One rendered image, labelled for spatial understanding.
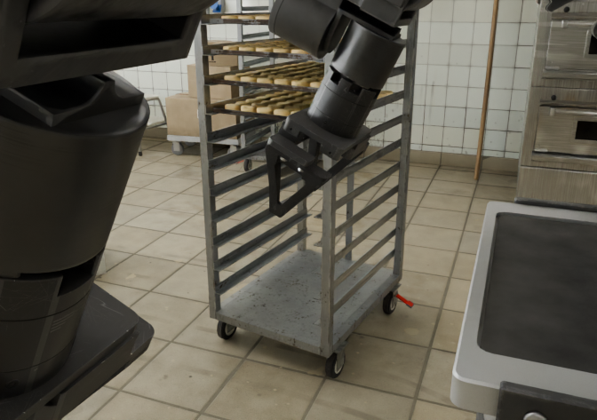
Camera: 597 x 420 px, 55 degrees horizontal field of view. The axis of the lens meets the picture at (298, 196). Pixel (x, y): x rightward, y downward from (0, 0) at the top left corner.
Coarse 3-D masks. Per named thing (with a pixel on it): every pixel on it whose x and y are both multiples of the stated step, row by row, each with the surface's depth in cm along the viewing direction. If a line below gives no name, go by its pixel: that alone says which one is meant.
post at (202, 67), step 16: (208, 64) 177; (208, 96) 180; (208, 128) 182; (208, 144) 184; (208, 160) 185; (208, 176) 187; (208, 192) 189; (208, 208) 191; (208, 224) 193; (208, 240) 195; (208, 256) 197; (208, 272) 199; (208, 288) 201
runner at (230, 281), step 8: (304, 232) 250; (288, 240) 239; (296, 240) 244; (280, 248) 234; (288, 248) 236; (264, 256) 224; (272, 256) 229; (248, 264) 216; (256, 264) 220; (264, 264) 222; (240, 272) 212; (248, 272) 215; (224, 280) 204; (232, 280) 208; (240, 280) 209; (216, 288) 200; (224, 288) 203
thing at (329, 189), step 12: (336, 48) 152; (324, 60) 154; (324, 72) 154; (324, 156) 162; (324, 168) 163; (336, 180) 165; (324, 192) 165; (324, 204) 166; (324, 216) 168; (324, 228) 169; (324, 240) 170; (324, 252) 171; (324, 264) 172; (324, 276) 174; (324, 288) 175; (324, 300) 176; (324, 312) 178; (324, 324) 179; (324, 336) 180; (324, 348) 182
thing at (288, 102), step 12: (264, 96) 198; (276, 96) 199; (288, 96) 198; (300, 96) 201; (312, 96) 198; (384, 96) 202; (228, 108) 180; (240, 108) 182; (252, 108) 177; (264, 108) 175; (276, 108) 179; (288, 108) 176; (300, 108) 180
